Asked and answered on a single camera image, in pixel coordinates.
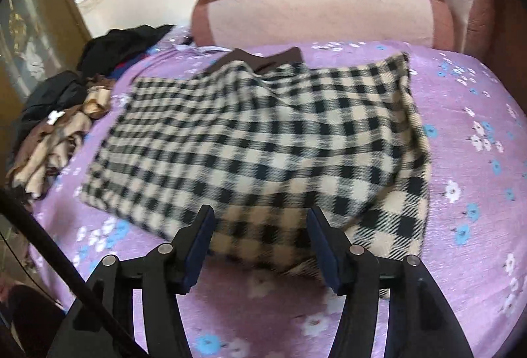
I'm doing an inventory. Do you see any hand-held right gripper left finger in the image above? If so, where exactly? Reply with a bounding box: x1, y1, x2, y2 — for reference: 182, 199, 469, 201
45, 205, 217, 358

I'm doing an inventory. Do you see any white cloth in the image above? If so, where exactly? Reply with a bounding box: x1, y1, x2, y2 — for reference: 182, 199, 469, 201
175, 43, 232, 54

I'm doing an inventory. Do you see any brown beige patterned garment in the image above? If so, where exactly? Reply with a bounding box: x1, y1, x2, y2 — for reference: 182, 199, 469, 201
6, 74, 116, 200

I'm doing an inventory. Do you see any pink sofa back cushion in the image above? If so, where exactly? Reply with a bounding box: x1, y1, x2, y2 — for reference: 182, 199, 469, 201
190, 0, 456, 51

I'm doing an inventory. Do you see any black jacket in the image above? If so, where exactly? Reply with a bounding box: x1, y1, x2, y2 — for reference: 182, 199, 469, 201
20, 70, 89, 124

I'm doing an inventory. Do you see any ornate glass door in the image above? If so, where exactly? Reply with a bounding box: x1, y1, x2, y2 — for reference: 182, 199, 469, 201
0, 0, 91, 177

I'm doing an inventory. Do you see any black garment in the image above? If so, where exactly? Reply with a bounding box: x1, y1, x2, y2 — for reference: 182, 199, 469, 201
78, 24, 176, 76

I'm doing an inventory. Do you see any purple floral bed sheet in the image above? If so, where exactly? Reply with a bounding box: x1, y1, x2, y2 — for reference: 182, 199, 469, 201
31, 26, 527, 358

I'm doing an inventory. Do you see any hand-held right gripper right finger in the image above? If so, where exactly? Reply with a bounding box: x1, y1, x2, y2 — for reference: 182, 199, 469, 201
307, 205, 478, 358

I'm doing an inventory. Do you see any black beige checked shirt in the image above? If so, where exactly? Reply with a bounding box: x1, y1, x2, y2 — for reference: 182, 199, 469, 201
80, 47, 433, 299

